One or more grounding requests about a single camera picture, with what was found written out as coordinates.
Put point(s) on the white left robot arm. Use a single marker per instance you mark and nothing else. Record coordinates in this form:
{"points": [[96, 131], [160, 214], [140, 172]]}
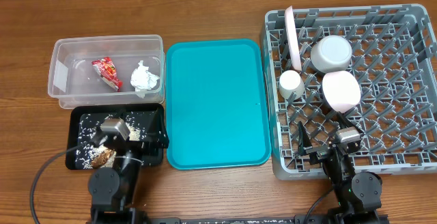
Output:
{"points": [[112, 189]]}

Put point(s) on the large white plate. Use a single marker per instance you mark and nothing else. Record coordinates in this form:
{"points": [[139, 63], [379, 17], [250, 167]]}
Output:
{"points": [[292, 39]]}

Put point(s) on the red snack wrapper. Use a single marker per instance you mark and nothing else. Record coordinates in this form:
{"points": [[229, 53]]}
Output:
{"points": [[107, 72]]}

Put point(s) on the teal serving tray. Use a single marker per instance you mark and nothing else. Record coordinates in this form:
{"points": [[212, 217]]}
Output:
{"points": [[216, 111]]}

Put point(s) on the grey-white bowl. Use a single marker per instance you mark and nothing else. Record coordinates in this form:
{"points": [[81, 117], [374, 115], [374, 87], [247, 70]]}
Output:
{"points": [[331, 54]]}

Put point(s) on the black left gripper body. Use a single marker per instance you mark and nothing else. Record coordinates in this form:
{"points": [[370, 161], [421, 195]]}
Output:
{"points": [[139, 149]]}

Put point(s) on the grey dishwasher rack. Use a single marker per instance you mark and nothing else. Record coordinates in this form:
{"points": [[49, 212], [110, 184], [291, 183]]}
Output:
{"points": [[394, 62]]}

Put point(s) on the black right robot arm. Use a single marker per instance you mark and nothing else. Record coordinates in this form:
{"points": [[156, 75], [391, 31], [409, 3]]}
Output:
{"points": [[358, 194]]}

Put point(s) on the cream plastic cup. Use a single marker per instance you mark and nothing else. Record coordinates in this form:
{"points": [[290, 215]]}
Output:
{"points": [[290, 82]]}

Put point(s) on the clear plastic bin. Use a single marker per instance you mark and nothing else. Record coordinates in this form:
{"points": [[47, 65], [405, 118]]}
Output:
{"points": [[74, 82]]}

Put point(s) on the white rice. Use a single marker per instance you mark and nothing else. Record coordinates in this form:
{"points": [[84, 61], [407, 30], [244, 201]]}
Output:
{"points": [[85, 129]]}

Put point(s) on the black plastic tray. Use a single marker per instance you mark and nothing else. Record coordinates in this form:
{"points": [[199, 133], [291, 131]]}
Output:
{"points": [[119, 109]]}

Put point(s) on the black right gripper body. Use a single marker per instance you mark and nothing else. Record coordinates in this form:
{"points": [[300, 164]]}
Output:
{"points": [[318, 153]]}

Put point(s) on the white tissue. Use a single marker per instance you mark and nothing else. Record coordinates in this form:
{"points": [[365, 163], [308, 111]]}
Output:
{"points": [[143, 80]]}

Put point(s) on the brown food scrap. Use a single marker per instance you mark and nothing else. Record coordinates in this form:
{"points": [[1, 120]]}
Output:
{"points": [[104, 159]]}

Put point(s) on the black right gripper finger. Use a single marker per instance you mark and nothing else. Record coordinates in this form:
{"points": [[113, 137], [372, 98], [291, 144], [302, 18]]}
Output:
{"points": [[344, 122], [303, 139]]}

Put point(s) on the small pink-white dish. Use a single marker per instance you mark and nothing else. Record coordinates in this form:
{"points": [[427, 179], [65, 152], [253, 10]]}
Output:
{"points": [[341, 90]]}

